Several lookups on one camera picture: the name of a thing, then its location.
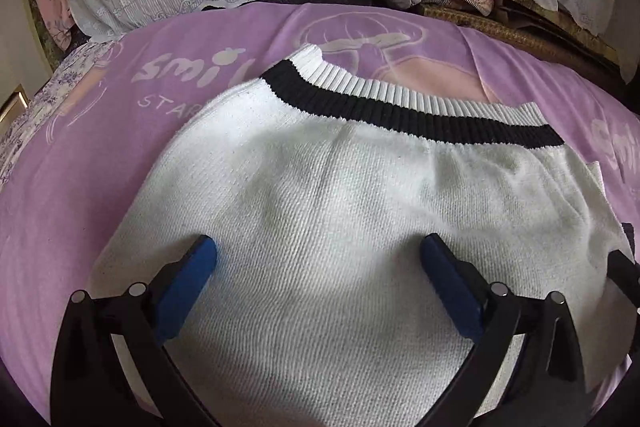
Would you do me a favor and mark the woven rattan mat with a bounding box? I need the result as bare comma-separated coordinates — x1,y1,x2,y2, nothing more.
420,0,631,78

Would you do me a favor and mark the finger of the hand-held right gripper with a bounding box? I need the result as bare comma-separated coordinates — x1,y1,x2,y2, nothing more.
605,249,640,313

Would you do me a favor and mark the purple printed blanket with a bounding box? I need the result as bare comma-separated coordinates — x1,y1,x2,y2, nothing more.
0,0,640,427

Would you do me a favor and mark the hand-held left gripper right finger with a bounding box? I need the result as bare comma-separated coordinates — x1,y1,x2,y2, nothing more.
419,233,587,427

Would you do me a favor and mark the purple floral bed sheet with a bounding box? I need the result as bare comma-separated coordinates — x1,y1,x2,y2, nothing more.
0,39,121,188

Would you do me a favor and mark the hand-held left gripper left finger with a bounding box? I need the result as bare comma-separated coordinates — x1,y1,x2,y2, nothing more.
50,234,221,427

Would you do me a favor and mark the white sweater with black trim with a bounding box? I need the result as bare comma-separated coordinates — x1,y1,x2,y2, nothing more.
92,46,640,427

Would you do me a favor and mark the wooden frame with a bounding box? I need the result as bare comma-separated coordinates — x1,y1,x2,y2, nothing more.
0,89,31,122

